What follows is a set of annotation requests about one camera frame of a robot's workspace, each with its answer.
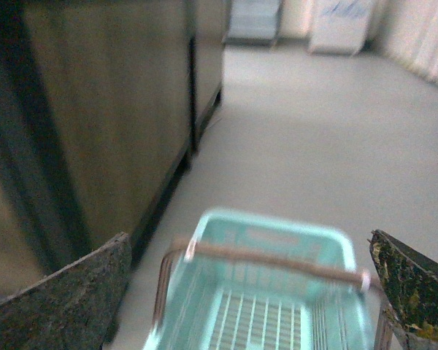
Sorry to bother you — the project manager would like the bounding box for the white chest freezer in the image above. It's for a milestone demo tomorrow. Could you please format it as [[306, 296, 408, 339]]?
[[308, 0, 374, 55]]

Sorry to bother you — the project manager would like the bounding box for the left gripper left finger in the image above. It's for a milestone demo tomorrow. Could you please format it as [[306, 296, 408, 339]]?
[[0, 233, 131, 349]]

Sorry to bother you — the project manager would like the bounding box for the light blue plastic basket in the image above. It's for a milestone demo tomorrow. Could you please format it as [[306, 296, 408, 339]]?
[[145, 209, 375, 349]]

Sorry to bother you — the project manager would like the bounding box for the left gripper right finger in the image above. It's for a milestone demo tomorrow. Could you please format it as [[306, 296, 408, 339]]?
[[369, 230, 438, 345]]

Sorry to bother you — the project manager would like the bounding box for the wooden display cabinet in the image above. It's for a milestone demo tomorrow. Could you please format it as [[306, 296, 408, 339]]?
[[0, 0, 231, 307]]

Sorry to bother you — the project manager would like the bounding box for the brown basket handle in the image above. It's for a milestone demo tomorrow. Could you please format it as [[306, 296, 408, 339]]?
[[146, 239, 389, 349]]

